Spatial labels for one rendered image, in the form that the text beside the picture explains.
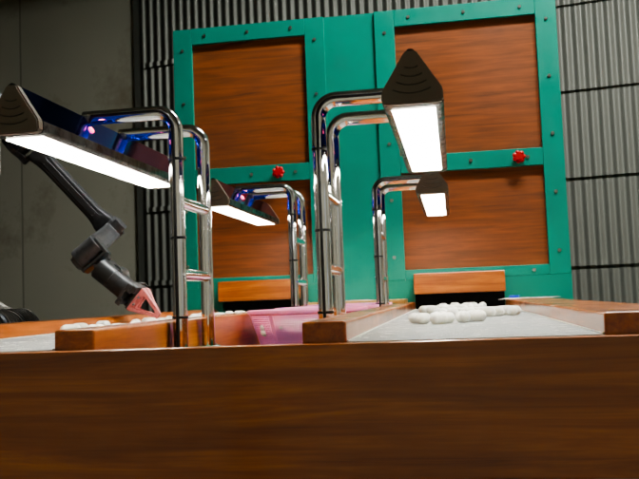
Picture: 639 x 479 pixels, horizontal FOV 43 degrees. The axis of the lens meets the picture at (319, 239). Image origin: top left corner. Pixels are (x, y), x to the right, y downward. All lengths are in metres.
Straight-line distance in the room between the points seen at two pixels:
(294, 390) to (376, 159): 1.93
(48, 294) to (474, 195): 3.40
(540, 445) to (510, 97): 2.03
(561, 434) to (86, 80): 4.83
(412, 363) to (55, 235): 4.67
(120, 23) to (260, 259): 2.91
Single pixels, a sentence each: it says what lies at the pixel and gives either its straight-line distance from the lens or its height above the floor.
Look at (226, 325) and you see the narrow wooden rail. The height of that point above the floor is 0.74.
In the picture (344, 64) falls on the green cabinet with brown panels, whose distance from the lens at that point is 2.93.
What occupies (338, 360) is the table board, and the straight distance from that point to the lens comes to 0.97.
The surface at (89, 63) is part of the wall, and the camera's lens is 5.55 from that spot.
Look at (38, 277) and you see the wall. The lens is 5.58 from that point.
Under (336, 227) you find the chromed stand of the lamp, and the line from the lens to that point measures 1.42.
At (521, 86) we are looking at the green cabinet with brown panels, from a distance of 2.90.
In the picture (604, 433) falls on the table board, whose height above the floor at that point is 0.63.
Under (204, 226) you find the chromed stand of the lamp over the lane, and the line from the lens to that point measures 1.48.
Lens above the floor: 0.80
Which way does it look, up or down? 4 degrees up
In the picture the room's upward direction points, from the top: 2 degrees counter-clockwise
